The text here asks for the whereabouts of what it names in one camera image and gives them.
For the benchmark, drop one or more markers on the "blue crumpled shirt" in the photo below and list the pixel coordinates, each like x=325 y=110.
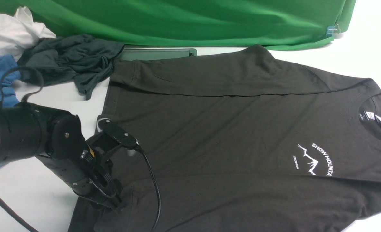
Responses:
x=7 y=93

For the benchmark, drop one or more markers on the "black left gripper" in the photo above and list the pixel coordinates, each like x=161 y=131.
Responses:
x=84 y=166

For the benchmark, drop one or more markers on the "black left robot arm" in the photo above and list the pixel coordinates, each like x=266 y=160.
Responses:
x=25 y=131

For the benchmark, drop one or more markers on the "white crumpled cloth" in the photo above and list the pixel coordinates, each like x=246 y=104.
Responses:
x=21 y=32

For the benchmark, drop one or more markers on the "gray long sleeve shirt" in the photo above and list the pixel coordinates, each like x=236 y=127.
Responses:
x=241 y=142

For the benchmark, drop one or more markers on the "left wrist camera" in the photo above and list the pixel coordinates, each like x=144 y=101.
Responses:
x=117 y=133

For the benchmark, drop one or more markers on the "dark teal crumpled shirt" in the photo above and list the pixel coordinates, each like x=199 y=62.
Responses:
x=83 y=59

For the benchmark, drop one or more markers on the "green backdrop cloth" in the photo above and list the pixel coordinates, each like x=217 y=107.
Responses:
x=282 y=25

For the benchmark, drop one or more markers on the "blue binder clip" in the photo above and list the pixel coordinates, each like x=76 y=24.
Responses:
x=333 y=30

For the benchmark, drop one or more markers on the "metal table cable hatch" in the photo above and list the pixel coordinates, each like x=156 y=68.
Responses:
x=159 y=53

